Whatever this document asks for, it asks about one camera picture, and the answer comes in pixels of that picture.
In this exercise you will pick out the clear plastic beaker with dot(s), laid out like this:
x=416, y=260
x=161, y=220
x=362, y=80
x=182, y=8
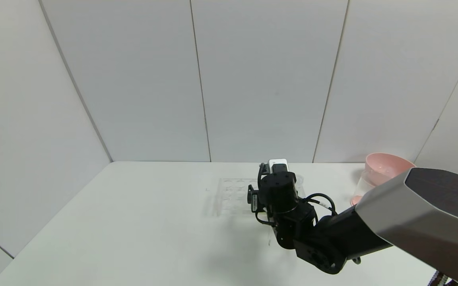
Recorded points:
x=362, y=186

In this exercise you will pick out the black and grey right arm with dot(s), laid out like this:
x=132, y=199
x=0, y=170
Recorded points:
x=412, y=214

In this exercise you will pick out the clear acrylic test tube rack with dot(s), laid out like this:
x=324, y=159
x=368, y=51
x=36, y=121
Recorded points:
x=233, y=194

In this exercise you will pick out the pink bowl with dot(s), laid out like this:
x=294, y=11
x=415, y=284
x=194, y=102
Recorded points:
x=384, y=169

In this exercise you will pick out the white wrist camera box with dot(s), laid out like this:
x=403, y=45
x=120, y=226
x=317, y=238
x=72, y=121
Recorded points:
x=278, y=161

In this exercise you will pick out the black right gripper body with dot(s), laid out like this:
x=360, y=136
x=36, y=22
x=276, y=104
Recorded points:
x=253, y=202

